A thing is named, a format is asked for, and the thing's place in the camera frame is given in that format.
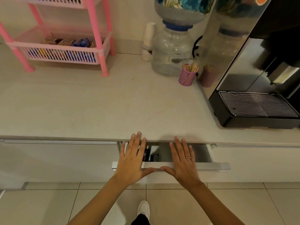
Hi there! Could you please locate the black power cable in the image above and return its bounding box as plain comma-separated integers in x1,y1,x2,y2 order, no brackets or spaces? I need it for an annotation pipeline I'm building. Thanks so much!
192,34,203,58

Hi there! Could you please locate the purple cup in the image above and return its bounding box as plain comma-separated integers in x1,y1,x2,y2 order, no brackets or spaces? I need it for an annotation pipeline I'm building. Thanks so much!
178,64,199,87

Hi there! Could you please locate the bunch of wooden stirrers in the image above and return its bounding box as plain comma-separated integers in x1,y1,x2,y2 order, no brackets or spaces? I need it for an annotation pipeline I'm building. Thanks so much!
182,63,199,73

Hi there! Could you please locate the steel and black coffee machine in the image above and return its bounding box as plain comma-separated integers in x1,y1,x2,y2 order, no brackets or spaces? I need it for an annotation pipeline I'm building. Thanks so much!
197,0,300,129

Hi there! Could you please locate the person's right forearm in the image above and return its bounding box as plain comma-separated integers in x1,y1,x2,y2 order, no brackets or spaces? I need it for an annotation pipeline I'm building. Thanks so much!
187,181,245,225

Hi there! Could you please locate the white shoe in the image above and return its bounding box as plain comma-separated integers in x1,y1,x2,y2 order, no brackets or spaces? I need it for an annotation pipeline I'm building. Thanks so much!
137,200,150,221

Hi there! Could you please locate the white drawer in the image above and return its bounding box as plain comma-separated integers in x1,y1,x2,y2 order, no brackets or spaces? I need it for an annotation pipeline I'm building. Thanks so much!
211,143,300,183
112,141,231,173
0,139,120,184

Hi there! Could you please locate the person's right hand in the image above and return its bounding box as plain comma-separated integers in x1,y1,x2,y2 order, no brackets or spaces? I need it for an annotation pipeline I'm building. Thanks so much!
160,136,202,188

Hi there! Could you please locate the black trouser leg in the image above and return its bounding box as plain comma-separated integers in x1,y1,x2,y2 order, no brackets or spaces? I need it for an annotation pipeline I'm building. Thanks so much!
131,213,150,225

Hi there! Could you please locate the white jar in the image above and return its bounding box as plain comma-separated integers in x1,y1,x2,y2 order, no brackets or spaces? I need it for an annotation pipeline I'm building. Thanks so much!
141,44,153,62

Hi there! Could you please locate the black drip tray grille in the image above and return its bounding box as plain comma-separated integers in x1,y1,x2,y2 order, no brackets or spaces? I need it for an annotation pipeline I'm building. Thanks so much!
219,91,299,118

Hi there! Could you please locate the stack of paper cups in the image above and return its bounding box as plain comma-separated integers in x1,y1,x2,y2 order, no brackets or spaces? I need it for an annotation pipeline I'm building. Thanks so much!
143,22,156,47

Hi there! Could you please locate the person's left forearm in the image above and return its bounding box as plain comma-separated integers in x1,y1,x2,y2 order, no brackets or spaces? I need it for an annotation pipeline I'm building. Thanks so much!
67,177,132,225

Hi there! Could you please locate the clear water bottle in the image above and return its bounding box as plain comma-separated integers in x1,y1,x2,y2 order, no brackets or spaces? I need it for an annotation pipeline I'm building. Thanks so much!
154,0,208,31

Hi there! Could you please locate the person's left hand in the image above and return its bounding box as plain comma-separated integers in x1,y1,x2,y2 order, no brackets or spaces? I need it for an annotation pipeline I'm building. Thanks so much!
114,131,158,185

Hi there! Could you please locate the clear water dispenser base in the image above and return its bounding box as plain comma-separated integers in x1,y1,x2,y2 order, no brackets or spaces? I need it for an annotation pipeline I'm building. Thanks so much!
151,27,194,77

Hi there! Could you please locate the pink two-tier plastic rack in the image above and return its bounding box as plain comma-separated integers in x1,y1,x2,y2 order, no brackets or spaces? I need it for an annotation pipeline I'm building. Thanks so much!
0,0,116,77

